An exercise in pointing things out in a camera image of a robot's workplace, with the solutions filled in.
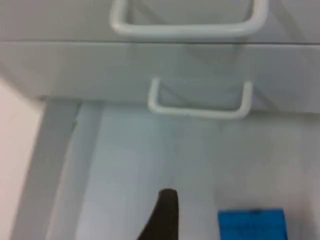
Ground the grey drawer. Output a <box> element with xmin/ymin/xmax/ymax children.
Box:
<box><xmin>21</xmin><ymin>96</ymin><xmax>320</xmax><ymax>240</ymax></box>

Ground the grey chest of drawers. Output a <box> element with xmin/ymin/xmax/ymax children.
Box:
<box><xmin>0</xmin><ymin>0</ymin><xmax>320</xmax><ymax>120</ymax></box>

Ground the blue block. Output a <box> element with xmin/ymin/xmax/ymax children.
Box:
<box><xmin>216</xmin><ymin>206</ymin><xmax>289</xmax><ymax>240</ymax></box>

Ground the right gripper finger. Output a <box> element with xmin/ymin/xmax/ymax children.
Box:
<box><xmin>135</xmin><ymin>188</ymin><xmax>180</xmax><ymax>240</ymax></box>

